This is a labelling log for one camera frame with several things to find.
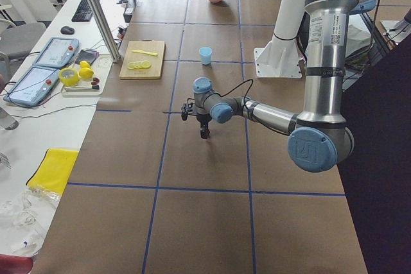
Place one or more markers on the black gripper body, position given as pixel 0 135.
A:
pixel 203 120

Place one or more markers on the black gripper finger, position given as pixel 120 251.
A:
pixel 204 133

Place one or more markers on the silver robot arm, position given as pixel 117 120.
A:
pixel 318 137

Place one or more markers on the light blue cup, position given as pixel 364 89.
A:
pixel 205 53

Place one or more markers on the bamboo cutting board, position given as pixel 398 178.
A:
pixel 154 72

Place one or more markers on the top lemon slice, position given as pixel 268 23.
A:
pixel 146 64

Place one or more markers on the yellow plastic knife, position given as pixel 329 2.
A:
pixel 145 52

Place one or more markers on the white power strip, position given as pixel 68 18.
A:
pixel 102 63

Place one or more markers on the black keyboard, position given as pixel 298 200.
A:
pixel 83 12

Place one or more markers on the white tray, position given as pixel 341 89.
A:
pixel 84 89

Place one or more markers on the yellow lemon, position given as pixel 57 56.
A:
pixel 86 73
pixel 84 64

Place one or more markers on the black computer mouse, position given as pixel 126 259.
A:
pixel 67 30

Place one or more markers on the yellow tape roll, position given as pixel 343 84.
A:
pixel 69 77

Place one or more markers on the upper blue teach pendant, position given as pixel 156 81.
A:
pixel 57 52

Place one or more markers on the blue teach pendant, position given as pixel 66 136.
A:
pixel 33 86
pixel 57 52

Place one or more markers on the yellow cloth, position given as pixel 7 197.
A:
pixel 54 170

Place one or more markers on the lower blue teach pendant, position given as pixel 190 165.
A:
pixel 33 86

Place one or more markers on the grey office chair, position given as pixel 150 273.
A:
pixel 18 41

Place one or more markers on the clear plastic bag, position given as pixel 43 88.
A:
pixel 25 221

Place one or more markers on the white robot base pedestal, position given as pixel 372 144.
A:
pixel 279 58

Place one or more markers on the aluminium frame post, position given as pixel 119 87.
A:
pixel 104 29

